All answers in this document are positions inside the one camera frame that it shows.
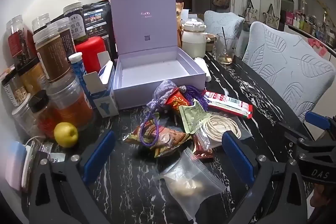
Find white cable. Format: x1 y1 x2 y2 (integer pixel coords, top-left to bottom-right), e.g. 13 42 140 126
25 136 46 147

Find pale blue leaf-pattern chair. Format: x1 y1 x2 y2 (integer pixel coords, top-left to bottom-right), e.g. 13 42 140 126
203 10 244 56
242 21 336 122

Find white blue open carton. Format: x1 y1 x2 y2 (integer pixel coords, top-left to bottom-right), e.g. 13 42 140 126
83 51 120 118

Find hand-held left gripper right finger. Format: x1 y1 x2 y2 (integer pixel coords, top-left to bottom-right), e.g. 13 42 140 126
221 131 307 224

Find pastel pink blue device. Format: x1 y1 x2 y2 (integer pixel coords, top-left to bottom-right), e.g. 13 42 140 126
5 141 28 191

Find jar with white text label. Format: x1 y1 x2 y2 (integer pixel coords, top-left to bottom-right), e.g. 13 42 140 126
63 2 87 46

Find brown snack packet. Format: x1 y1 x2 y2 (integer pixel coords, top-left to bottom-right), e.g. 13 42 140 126
124 119 192 159

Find purple sachet pouch with tassel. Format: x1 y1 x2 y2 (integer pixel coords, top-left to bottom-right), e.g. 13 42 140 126
139 80 209 147

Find orange snack bag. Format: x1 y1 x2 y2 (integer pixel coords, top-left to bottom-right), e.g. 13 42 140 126
175 2 184 48

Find white pink sachet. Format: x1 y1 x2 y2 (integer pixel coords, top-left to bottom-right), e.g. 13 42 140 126
50 153 66 163

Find jar of noodles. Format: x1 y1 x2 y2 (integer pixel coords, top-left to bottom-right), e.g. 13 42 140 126
0 67 29 109

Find small jar with brown label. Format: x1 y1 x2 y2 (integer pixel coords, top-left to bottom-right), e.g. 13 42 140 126
50 17 76 62

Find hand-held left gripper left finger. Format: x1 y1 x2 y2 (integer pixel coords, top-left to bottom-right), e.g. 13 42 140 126
29 130 117 224

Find yellow apple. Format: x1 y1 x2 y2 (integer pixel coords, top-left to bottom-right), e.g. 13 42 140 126
54 122 79 148

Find blue tube with white cap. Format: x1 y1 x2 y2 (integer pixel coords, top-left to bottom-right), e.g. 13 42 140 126
69 52 95 109

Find tan ceramic cup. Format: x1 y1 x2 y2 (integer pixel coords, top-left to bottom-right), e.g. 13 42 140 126
206 33 216 51

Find row of cosmetic bottles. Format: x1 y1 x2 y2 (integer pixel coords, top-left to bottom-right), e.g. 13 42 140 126
285 7 336 48

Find clear zip bag white contents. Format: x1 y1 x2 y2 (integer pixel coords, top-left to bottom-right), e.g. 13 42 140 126
157 147 227 222

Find clear jar with orange contents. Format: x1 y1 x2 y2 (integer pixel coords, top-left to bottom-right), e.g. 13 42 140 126
47 74 95 130

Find pale green packet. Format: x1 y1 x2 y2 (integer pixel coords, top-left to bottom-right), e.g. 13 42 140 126
178 105 206 134

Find red white long packet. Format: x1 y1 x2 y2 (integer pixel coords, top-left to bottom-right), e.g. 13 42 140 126
202 90 254 119

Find tall jar with brown label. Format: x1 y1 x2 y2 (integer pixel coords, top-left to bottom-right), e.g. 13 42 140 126
33 22 71 83

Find white jug with lid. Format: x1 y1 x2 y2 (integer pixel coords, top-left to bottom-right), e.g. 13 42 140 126
181 18 212 59

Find amber jar with black lid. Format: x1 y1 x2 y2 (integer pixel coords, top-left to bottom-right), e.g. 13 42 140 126
17 57 45 94

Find white tote bag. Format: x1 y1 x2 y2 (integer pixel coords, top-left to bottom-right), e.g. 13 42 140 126
243 0 259 24
262 4 281 29

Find green patterned packet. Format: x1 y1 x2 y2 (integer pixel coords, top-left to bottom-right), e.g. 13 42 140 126
192 100 210 119

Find red snack packet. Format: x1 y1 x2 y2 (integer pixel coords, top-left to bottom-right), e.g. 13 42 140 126
168 90 191 111

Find person's right hand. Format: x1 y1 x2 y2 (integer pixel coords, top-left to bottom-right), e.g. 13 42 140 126
311 182 336 214

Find red container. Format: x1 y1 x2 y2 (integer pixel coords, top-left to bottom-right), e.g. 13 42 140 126
75 36 107 75

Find jar with red label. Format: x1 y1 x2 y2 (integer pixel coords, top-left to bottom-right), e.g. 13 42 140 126
7 15 34 67

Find metal spoon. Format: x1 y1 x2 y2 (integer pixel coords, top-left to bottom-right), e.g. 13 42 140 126
221 27 229 56

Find black-capped spice jar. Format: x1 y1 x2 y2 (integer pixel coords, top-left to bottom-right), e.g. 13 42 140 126
28 90 57 139

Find zip bag with cream cord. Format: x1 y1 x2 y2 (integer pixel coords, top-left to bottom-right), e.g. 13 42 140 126
196 112 251 152

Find black coffee bag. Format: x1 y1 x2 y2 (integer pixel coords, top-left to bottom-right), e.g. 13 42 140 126
83 0 117 62

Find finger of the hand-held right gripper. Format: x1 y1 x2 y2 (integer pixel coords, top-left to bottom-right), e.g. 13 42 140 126
279 122 315 146
304 111 336 135

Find purple gift box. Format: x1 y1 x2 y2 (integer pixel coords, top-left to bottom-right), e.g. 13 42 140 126
107 0 206 110

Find glass cup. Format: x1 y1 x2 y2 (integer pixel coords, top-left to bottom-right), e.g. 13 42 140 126
215 33 239 65

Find small dark red packet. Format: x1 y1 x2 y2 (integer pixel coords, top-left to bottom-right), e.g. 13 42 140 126
192 133 216 160

